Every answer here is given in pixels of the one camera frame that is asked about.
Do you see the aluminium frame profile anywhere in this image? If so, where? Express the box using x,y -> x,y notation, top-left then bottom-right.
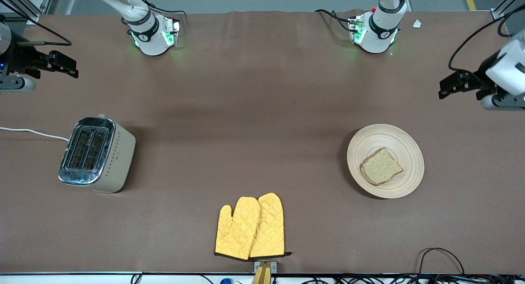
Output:
0,0 -> 57,24
491,0 -> 525,20

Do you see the black right arm base cable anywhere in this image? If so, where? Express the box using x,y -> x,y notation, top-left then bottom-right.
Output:
131,0 -> 187,17

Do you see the yellow quilted oven mitt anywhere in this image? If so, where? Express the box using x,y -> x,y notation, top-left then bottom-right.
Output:
215,197 -> 261,261
249,192 -> 292,259

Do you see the black left arm base cable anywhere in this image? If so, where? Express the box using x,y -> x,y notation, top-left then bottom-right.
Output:
315,9 -> 356,32

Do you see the brown table cover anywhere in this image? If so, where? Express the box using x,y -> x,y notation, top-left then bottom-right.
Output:
0,10 -> 525,275

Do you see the slice of brown bread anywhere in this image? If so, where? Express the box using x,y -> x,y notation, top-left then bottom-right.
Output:
360,147 -> 404,186

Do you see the yellow wooden post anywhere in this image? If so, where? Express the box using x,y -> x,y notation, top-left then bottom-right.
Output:
251,263 -> 272,284

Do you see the bundle of black cables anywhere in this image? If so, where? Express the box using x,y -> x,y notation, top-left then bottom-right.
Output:
304,273 -> 525,284

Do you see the black looped cable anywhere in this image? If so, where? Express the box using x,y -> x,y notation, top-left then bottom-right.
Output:
418,247 -> 466,277

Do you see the white toaster power cable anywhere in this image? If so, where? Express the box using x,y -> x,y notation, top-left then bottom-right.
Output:
0,127 -> 70,142

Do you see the black arm base cable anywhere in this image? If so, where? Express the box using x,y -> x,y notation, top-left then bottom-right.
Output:
315,9 -> 356,32
131,0 -> 187,17

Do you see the cream and chrome toaster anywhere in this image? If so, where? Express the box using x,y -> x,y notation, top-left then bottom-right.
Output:
58,114 -> 137,193

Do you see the round light wooden plate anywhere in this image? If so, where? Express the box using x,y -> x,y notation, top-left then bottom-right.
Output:
347,124 -> 425,199

